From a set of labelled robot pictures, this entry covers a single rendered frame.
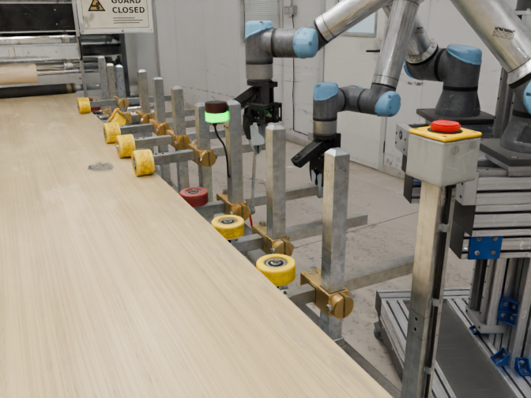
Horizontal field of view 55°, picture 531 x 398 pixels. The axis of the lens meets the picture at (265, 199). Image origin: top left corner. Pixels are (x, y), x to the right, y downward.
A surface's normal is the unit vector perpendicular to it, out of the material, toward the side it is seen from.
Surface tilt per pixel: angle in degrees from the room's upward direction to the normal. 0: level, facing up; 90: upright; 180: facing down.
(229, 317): 0
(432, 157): 90
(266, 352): 0
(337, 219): 90
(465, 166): 90
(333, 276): 90
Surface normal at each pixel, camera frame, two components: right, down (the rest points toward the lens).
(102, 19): 0.45, 0.30
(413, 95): -0.84, 0.19
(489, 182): 0.04, 0.34
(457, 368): -0.01, -0.94
